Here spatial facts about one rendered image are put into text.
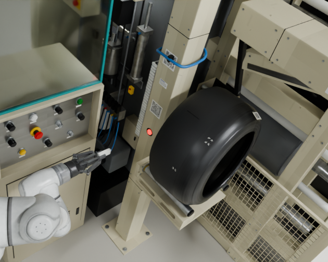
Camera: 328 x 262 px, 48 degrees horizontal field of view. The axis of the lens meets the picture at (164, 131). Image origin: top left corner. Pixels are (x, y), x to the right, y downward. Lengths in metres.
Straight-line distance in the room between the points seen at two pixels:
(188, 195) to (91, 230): 1.26
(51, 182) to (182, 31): 0.82
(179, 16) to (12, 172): 1.05
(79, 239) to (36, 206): 1.70
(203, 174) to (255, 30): 0.64
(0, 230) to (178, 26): 1.01
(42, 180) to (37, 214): 0.60
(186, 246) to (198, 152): 1.42
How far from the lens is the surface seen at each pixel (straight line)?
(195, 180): 1.56
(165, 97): 1.74
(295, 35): 1.58
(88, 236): 2.74
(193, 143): 1.52
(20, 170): 1.91
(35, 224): 1.02
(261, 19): 1.64
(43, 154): 1.97
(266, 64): 1.83
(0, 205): 1.07
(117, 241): 2.73
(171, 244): 2.81
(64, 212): 1.61
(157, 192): 1.94
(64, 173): 1.65
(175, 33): 1.60
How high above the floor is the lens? 2.39
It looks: 43 degrees down
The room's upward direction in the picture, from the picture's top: 18 degrees clockwise
